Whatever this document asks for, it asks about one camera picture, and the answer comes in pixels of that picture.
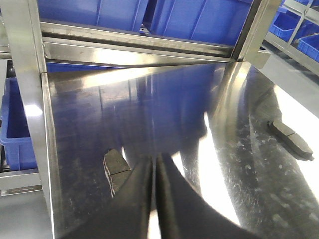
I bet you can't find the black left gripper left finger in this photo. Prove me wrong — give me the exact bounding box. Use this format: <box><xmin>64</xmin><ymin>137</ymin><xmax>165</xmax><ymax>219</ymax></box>
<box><xmin>63</xmin><ymin>157</ymin><xmax>153</xmax><ymax>239</ymax></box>

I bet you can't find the blue plastic bin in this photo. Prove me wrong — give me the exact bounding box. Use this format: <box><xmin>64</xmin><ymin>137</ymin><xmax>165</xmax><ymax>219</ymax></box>
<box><xmin>150</xmin><ymin>0</ymin><xmax>252</xmax><ymax>46</ymax></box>
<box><xmin>37</xmin><ymin>0</ymin><xmax>148</xmax><ymax>31</ymax></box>

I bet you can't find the grey brake pad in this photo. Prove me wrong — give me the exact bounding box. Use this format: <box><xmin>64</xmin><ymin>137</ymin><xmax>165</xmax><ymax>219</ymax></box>
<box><xmin>103</xmin><ymin>149</ymin><xmax>131</xmax><ymax>197</ymax></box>
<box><xmin>267</xmin><ymin>120</ymin><xmax>314</xmax><ymax>161</ymax></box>

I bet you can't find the blue bin on floor left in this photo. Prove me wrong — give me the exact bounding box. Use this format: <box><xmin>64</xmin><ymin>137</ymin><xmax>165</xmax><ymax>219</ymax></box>
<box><xmin>0</xmin><ymin>78</ymin><xmax>37</xmax><ymax>171</ymax></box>

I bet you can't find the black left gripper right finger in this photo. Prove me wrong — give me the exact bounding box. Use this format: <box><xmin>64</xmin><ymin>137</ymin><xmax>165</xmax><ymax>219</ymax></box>
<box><xmin>156</xmin><ymin>153</ymin><xmax>256</xmax><ymax>239</ymax></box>

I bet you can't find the left blue plastic bin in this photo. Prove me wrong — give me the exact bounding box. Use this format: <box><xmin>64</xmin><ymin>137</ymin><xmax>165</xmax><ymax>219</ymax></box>
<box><xmin>37</xmin><ymin>0</ymin><xmax>148</xmax><ymax>31</ymax></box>

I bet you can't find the right blue plastic bin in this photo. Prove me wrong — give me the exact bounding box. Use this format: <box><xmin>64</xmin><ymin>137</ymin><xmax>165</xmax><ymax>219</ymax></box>
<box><xmin>150</xmin><ymin>0</ymin><xmax>252</xmax><ymax>46</ymax></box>

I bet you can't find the stainless steel rack frame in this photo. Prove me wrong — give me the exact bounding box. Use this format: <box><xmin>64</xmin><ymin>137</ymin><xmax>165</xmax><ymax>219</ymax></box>
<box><xmin>0</xmin><ymin>0</ymin><xmax>279</xmax><ymax>239</ymax></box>

